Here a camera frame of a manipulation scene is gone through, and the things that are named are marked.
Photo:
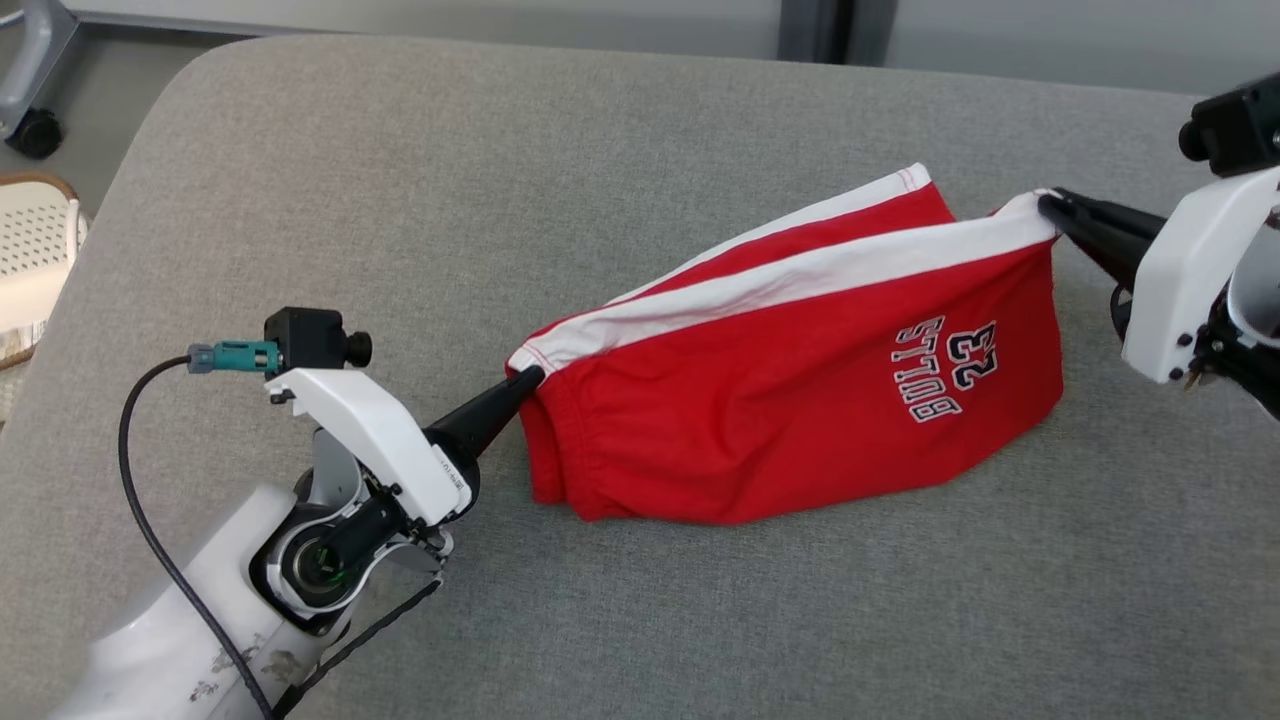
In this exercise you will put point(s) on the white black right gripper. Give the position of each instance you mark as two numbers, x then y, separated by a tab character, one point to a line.
1190	280

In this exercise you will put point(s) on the white perforated laundry basket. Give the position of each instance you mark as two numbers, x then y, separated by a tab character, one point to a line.
35	240

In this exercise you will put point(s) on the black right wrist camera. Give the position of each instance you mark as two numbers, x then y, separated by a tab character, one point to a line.
1240	125

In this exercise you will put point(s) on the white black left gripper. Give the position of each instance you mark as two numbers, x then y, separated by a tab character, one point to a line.
390	440

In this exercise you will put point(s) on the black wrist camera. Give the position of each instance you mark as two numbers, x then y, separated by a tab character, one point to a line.
1240	125
310	338

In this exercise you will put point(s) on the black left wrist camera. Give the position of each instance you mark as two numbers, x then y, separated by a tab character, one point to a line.
310	338

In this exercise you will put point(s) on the grey foot with black caster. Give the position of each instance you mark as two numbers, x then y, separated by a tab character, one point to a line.
30	60

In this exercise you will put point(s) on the red Bulls 23 shorts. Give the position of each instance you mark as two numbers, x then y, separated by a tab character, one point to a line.
760	400

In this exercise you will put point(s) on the grey fabric sofa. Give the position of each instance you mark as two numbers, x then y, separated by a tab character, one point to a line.
700	620

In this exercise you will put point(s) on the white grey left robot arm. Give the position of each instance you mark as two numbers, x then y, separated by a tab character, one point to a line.
180	620

